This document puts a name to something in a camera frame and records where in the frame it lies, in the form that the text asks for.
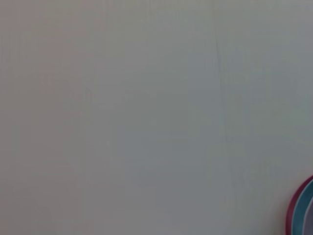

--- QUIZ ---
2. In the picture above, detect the red plate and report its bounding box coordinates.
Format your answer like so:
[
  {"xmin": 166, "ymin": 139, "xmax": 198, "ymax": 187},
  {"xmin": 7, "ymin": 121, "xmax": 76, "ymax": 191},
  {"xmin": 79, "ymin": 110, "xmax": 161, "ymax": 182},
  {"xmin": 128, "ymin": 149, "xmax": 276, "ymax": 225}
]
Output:
[{"xmin": 284, "ymin": 174, "xmax": 313, "ymax": 235}]

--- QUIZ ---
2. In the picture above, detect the teal plate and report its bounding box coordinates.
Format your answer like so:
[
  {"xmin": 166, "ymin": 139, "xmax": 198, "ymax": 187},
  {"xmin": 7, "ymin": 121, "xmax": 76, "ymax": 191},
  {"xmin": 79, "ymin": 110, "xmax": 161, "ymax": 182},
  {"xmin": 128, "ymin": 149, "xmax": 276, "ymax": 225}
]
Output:
[{"xmin": 291, "ymin": 179, "xmax": 313, "ymax": 235}]

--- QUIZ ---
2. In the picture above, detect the grey lavender plate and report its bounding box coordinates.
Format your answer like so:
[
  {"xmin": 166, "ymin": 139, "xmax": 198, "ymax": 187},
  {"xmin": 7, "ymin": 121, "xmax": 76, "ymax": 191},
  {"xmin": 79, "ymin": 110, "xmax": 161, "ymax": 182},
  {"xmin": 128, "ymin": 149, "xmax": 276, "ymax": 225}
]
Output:
[{"xmin": 303, "ymin": 194, "xmax": 313, "ymax": 235}]

